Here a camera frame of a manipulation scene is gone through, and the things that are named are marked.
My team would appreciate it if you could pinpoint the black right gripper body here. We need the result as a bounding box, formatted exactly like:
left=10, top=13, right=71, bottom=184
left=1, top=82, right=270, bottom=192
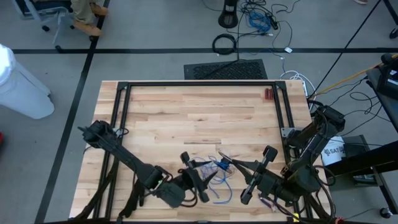
left=241, top=145, right=287, bottom=205

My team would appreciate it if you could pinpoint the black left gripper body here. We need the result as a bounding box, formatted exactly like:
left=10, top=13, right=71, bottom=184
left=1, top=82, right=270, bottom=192
left=178, top=151, right=210, bottom=203

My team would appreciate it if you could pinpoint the blue cord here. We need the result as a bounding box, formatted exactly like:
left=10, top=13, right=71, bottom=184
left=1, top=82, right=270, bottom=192
left=189, top=155, right=234, bottom=205

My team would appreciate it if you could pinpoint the black cable spool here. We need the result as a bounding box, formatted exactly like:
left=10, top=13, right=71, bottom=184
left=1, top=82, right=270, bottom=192
left=217, top=151, right=234, bottom=174

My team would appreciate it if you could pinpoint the black side table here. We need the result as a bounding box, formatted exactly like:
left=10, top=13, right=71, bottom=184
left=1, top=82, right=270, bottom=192
left=323, top=134, right=398, bottom=215

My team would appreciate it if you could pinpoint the black perforated floor mat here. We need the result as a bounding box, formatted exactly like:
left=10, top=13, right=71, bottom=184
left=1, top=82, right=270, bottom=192
left=183, top=59, right=269, bottom=80

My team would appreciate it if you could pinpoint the black round foot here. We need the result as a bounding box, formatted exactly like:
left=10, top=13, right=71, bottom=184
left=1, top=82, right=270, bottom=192
left=379, top=207, right=394, bottom=219

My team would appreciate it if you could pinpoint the grey side table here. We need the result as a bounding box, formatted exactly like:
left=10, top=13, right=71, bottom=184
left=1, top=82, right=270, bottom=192
left=366, top=67, right=398, bottom=133

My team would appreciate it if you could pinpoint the black power strip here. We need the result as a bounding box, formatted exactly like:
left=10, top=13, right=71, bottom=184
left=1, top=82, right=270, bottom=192
left=266, top=12, right=279, bottom=30

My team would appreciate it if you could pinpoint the black cylindrical bin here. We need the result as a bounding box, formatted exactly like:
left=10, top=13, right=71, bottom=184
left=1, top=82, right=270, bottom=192
left=218, top=0, right=239, bottom=29

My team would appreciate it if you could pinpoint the black slanted pole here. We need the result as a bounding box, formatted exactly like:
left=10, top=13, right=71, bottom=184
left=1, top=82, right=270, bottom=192
left=308, top=0, right=382, bottom=98

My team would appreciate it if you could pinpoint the black equipment case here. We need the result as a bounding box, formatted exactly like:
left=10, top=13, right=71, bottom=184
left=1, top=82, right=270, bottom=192
left=377, top=52, right=398, bottom=101

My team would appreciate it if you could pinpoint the white trash bin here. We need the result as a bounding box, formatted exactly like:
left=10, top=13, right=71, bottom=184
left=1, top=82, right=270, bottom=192
left=0, top=43, right=55, bottom=120

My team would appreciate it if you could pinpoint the white blue office chair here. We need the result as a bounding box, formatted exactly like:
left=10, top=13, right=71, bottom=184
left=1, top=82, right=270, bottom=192
left=12, top=0, right=75, bottom=52

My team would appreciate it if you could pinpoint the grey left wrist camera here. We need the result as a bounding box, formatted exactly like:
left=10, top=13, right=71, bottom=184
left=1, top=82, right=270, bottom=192
left=155, top=182, right=187, bottom=208

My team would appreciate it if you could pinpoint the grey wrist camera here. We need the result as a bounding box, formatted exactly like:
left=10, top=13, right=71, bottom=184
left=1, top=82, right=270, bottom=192
left=290, top=166, right=322, bottom=196
left=155, top=182, right=187, bottom=208

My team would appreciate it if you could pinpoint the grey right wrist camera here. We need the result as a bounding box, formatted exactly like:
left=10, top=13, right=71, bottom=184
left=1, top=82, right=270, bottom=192
left=290, top=166, right=322, bottom=196

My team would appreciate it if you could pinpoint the white floor cable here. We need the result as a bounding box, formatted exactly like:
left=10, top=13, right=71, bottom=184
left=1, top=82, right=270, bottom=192
left=279, top=70, right=312, bottom=85

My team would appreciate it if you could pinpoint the coiled black floor cable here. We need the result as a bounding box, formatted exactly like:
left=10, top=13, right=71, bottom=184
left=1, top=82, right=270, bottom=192
left=211, top=33, right=238, bottom=56

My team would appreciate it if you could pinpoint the yellow floor cable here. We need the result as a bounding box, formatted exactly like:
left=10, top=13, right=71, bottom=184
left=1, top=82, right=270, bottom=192
left=313, top=53, right=398, bottom=96

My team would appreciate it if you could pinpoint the tangled blue floor cable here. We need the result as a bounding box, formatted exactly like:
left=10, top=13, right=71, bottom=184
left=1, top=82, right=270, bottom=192
left=248, top=11, right=272, bottom=32

